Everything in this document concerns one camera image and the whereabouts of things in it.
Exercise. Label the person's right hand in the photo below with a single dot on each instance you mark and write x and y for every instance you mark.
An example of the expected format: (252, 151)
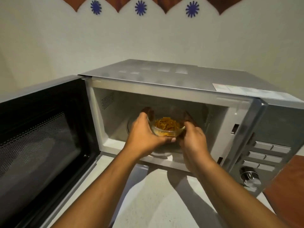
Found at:
(196, 149)

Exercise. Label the clear glass bowl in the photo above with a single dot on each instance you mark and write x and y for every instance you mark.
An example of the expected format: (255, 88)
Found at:
(166, 134)

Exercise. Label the person's left forearm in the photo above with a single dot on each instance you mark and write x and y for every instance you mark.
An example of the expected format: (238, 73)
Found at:
(102, 194)

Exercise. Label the person's left hand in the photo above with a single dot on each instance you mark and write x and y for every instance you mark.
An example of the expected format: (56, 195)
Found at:
(140, 137)

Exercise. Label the brown pointed table mat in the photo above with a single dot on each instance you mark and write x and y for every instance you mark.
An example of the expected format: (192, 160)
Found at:
(289, 192)

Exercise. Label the person's right forearm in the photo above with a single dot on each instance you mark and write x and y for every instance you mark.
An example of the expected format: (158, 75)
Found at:
(232, 199)

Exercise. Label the silver black microwave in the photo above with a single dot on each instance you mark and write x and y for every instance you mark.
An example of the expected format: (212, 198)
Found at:
(190, 75)

